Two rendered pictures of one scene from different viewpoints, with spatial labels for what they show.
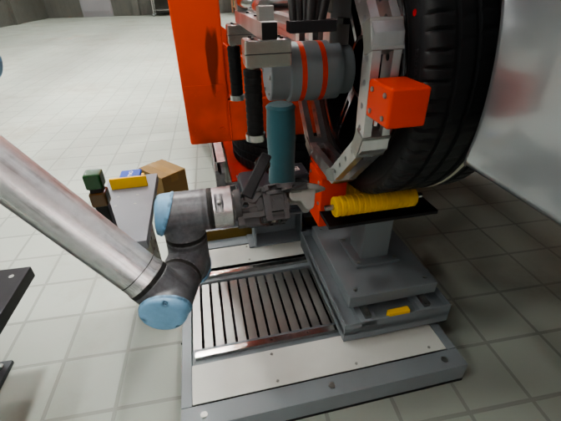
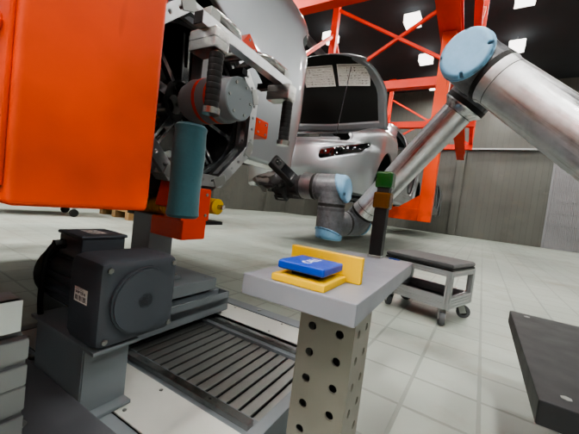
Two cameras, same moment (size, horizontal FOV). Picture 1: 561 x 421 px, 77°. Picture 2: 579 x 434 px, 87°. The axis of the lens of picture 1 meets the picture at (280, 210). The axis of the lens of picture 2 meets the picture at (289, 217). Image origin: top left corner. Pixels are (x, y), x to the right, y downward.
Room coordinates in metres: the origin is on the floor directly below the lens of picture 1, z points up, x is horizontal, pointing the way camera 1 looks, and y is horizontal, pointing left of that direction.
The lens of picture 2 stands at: (1.49, 0.79, 0.56)
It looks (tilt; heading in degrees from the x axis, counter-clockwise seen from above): 3 degrees down; 222
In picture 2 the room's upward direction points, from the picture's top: 7 degrees clockwise
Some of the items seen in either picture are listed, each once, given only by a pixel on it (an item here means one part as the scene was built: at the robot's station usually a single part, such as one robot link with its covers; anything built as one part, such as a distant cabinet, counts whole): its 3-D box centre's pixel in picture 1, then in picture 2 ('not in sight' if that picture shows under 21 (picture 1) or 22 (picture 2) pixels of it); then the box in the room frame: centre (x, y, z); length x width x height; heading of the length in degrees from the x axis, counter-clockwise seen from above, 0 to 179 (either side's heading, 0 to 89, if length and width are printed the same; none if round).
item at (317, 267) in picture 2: (130, 176); (310, 268); (1.14, 0.53, 0.47); 0.07 x 0.07 x 0.02; 12
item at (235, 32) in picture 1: (243, 32); (208, 42); (1.08, 0.09, 0.93); 0.09 x 0.05 x 0.05; 102
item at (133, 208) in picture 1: (126, 208); (347, 274); (0.98, 0.50, 0.44); 0.43 x 0.17 x 0.03; 12
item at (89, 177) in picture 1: (93, 179); (385, 180); (0.78, 0.46, 0.64); 0.04 x 0.04 x 0.04; 12
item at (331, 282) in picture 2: not in sight; (309, 277); (1.14, 0.53, 0.46); 0.08 x 0.08 x 0.01; 12
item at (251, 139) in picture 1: (254, 103); (285, 122); (0.74, 0.05, 0.83); 0.04 x 0.04 x 0.16
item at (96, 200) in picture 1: (99, 196); (382, 201); (0.78, 0.46, 0.59); 0.04 x 0.04 x 0.04; 12
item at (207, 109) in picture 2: (235, 72); (214, 82); (1.08, 0.12, 0.83); 0.04 x 0.04 x 0.16
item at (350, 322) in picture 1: (365, 270); (146, 301); (0.99, -0.31, 0.13); 0.50 x 0.36 x 0.10; 12
